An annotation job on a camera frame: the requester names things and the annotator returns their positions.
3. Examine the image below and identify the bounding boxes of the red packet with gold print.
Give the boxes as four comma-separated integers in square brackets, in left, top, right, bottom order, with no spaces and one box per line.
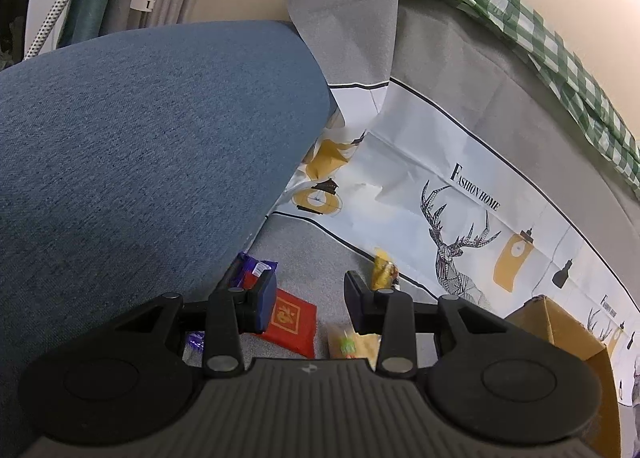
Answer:
[243,274,318,359]

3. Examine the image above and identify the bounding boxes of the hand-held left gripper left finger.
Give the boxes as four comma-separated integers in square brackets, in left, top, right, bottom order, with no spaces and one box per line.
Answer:
[107,265,278,379]

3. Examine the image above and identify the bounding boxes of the purple snack packet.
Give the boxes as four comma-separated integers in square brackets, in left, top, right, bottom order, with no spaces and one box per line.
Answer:
[227,252,278,289]

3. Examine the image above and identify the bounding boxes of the yellow and green snack packet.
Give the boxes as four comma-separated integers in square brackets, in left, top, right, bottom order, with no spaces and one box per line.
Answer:
[327,323,383,371]

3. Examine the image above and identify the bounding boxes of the brown cardboard box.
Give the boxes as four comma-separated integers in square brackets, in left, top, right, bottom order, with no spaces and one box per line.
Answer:
[505,295,623,458]

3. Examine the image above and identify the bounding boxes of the deer printed sofa cover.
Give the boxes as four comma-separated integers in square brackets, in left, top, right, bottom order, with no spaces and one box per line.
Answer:
[270,0,640,409]

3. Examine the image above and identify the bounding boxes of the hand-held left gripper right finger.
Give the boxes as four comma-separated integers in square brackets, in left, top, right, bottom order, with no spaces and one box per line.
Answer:
[344,269,506,378]

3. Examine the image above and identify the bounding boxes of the small yellow snack packet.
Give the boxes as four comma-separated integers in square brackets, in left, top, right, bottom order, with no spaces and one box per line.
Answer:
[371,248,401,291]

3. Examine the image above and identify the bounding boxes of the green checked cloth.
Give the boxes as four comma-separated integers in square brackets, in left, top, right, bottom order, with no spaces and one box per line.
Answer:
[366,0,640,201]

